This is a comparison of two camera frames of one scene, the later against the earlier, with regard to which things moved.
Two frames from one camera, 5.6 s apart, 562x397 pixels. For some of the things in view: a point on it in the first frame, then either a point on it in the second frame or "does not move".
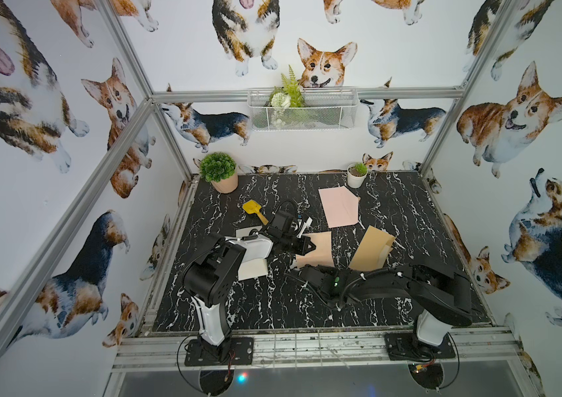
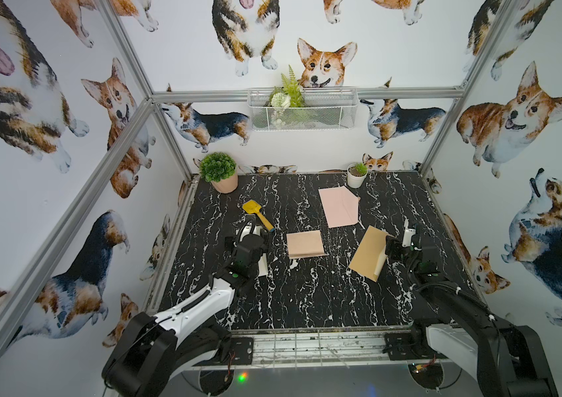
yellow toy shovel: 253,207 does not move
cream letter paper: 383,256 does not move
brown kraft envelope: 367,256 does not move
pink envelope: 340,206 does not move
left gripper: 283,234 to 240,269
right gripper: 329,272 to 394,246
